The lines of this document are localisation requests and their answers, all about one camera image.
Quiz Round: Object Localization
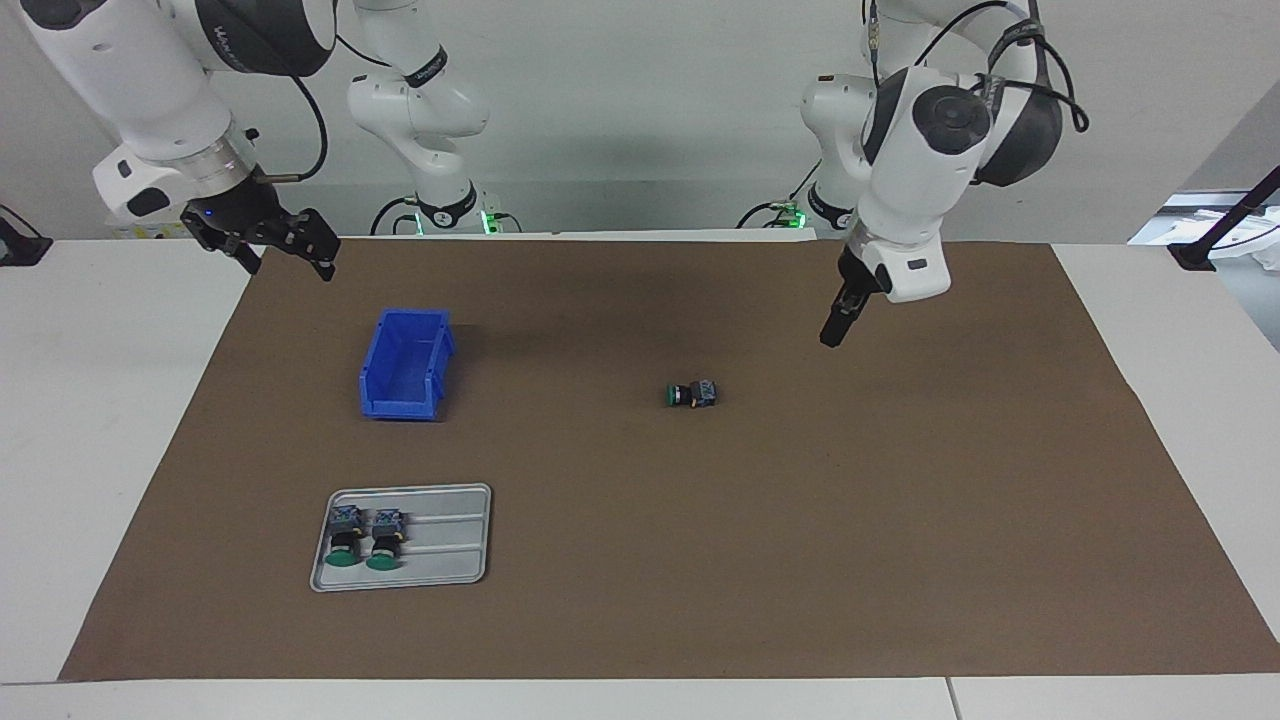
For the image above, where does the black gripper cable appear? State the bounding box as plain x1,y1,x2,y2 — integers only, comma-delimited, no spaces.
868,0,1091,133
250,35,406,186

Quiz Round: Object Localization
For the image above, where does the black table clamp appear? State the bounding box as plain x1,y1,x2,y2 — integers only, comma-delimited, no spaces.
0,205,53,267

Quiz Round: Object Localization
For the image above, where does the white box with label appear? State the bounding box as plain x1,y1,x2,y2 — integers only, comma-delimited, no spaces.
105,205,196,241

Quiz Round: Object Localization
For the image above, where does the black left arm base cable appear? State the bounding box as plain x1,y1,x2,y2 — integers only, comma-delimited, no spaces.
737,155,821,229

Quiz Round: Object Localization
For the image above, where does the grey metal tray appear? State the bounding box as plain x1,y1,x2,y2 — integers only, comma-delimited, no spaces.
309,484,493,594

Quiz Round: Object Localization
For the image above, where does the black arm base cable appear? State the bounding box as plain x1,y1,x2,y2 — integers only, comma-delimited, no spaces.
737,155,821,229
370,195,421,237

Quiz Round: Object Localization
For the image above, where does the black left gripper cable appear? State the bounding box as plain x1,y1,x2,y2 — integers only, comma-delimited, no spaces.
868,0,1091,133

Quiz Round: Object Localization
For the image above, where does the blue plastic storage bin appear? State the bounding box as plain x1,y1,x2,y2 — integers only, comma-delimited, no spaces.
358,308,457,422

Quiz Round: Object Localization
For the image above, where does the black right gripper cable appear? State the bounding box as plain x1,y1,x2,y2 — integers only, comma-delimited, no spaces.
250,35,406,186

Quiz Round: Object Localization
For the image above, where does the black right arm base cable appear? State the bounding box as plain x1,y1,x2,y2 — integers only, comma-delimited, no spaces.
370,195,421,237

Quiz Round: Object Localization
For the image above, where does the black camera stand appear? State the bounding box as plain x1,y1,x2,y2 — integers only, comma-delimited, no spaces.
1167,165,1280,272

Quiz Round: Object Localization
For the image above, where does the white sheet pile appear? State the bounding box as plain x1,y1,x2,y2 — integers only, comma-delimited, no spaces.
1128,193,1280,271

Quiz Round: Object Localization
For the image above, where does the brown table mat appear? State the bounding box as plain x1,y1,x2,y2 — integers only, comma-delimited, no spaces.
58,238,1280,682

